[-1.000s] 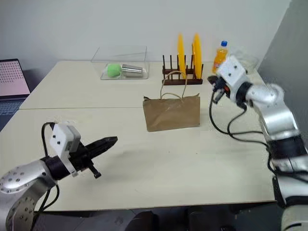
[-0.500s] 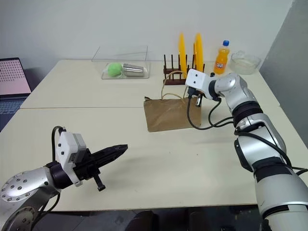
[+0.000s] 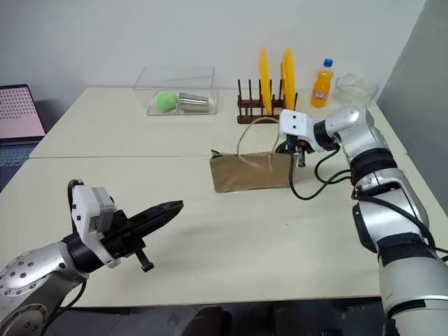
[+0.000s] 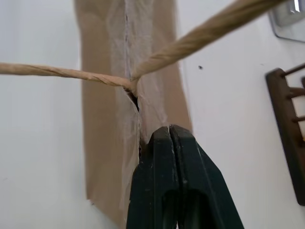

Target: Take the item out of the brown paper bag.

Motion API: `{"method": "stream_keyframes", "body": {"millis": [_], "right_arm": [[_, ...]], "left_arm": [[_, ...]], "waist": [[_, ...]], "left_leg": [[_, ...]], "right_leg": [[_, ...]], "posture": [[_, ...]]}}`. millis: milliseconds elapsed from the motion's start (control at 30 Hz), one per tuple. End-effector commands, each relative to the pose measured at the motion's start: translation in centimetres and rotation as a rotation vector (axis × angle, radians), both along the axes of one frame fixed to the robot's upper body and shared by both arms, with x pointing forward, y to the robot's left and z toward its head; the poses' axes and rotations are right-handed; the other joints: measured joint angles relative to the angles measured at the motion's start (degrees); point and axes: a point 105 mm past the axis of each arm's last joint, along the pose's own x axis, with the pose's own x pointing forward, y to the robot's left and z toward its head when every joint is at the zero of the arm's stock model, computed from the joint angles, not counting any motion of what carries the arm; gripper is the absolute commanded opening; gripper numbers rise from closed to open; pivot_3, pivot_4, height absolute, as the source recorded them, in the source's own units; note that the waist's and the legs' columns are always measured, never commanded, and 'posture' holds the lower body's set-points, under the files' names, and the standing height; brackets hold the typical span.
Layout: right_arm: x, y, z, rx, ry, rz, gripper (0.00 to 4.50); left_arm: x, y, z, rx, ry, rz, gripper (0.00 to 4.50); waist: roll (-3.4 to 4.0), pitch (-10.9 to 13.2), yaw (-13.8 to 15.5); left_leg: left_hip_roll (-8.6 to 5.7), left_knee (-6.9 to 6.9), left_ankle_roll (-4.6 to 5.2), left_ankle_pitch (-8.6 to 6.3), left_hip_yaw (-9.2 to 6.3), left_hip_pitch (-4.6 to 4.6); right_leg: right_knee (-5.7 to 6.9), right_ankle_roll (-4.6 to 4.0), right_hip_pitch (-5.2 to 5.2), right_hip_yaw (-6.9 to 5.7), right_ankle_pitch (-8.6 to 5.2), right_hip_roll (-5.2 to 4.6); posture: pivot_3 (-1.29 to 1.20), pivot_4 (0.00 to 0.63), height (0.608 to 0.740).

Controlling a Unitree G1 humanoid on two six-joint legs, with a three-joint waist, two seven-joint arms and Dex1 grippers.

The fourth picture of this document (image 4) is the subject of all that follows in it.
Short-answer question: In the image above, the dark wooden rack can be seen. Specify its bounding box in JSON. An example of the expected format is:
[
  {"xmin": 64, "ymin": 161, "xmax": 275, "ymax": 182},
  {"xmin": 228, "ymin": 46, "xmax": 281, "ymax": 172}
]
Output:
[{"xmin": 265, "ymin": 63, "xmax": 305, "ymax": 206}]

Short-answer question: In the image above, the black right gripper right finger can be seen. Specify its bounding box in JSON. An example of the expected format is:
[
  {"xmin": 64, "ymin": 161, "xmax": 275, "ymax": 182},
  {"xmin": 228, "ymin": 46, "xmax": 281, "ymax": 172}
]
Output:
[{"xmin": 169, "ymin": 124, "xmax": 245, "ymax": 229}]

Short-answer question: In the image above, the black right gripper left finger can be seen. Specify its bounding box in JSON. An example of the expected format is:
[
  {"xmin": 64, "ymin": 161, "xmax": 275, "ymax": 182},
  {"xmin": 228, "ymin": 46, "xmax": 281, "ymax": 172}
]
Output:
[{"xmin": 125, "ymin": 126, "xmax": 180, "ymax": 229}]

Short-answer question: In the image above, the clear plastic container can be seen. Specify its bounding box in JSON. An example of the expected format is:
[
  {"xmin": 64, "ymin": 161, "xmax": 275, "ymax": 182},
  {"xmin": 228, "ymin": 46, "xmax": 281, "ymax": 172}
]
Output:
[{"xmin": 268, "ymin": 0, "xmax": 305, "ymax": 42}]

